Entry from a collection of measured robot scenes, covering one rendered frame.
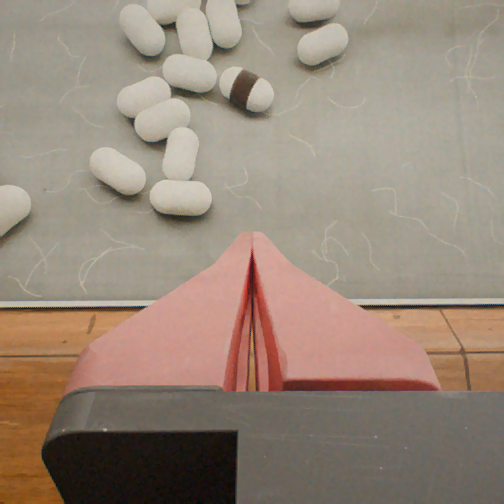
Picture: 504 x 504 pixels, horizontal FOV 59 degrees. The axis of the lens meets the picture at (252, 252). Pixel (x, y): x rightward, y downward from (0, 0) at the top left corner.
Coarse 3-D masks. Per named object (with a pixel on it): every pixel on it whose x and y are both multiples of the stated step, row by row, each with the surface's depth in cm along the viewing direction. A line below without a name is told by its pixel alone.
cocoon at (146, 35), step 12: (132, 12) 26; (144, 12) 26; (120, 24) 27; (132, 24) 26; (144, 24) 26; (156, 24) 26; (132, 36) 26; (144, 36) 26; (156, 36) 26; (144, 48) 26; (156, 48) 26
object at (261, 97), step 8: (224, 72) 25; (232, 72) 25; (224, 80) 25; (232, 80) 25; (264, 80) 25; (224, 88) 25; (256, 88) 25; (264, 88) 25; (256, 96) 25; (264, 96) 25; (272, 96) 25; (248, 104) 25; (256, 104) 25; (264, 104) 25
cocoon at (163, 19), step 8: (152, 0) 26; (160, 0) 26; (168, 0) 26; (176, 0) 26; (184, 0) 26; (192, 0) 27; (200, 0) 27; (152, 8) 26; (160, 8) 26; (168, 8) 26; (176, 8) 27; (184, 8) 27; (152, 16) 27; (160, 16) 27; (168, 16) 27; (176, 16) 27; (160, 24) 27
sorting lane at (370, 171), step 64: (0, 0) 28; (64, 0) 28; (128, 0) 28; (256, 0) 28; (384, 0) 28; (448, 0) 28; (0, 64) 27; (64, 64) 27; (128, 64) 27; (256, 64) 27; (320, 64) 27; (384, 64) 27; (448, 64) 27; (0, 128) 26; (64, 128) 26; (128, 128) 26; (192, 128) 26; (256, 128) 26; (320, 128) 26; (384, 128) 26; (448, 128) 26; (64, 192) 25; (256, 192) 25; (320, 192) 25; (384, 192) 25; (448, 192) 25; (0, 256) 24; (64, 256) 24; (128, 256) 24; (192, 256) 24; (320, 256) 24; (384, 256) 24; (448, 256) 24
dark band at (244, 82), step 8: (240, 72) 25; (248, 72) 25; (240, 80) 25; (248, 80) 25; (256, 80) 25; (232, 88) 25; (240, 88) 25; (248, 88) 25; (232, 96) 25; (240, 96) 25; (248, 96) 25; (240, 104) 26
